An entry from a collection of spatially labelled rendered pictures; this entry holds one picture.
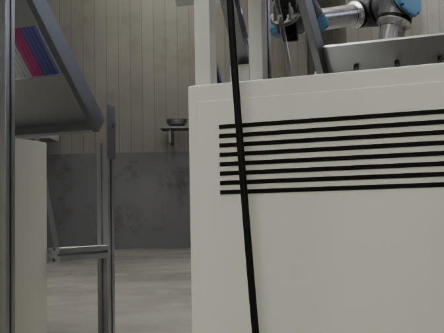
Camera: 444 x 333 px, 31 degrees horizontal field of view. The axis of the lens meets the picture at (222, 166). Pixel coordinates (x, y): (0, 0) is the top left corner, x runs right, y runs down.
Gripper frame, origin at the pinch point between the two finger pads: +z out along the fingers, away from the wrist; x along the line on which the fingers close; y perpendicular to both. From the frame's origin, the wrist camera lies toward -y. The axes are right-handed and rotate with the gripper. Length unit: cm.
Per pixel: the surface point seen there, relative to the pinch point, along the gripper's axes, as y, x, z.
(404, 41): -3.2, 33.9, 12.7
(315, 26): 3.0, 11.4, 13.0
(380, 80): 19, 33, 95
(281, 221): 0, 16, 105
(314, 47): -1.9, 11.0, 15.0
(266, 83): 19, 14, 92
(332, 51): -5.0, 14.7, 10.5
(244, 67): -7.5, -9.6, 11.2
